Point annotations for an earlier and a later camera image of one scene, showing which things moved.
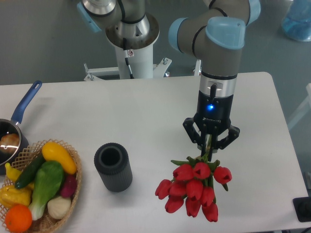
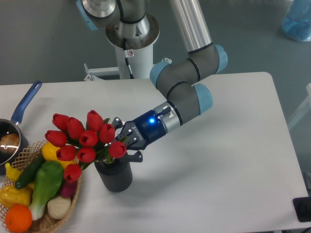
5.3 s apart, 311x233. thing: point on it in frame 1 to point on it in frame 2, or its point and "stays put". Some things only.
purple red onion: (68, 185) stays put
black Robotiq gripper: (214, 113) to (140, 134)
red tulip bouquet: (193, 184) to (80, 146)
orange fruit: (19, 218) stays put
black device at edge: (302, 206) stays put
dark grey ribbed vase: (112, 160) stays put
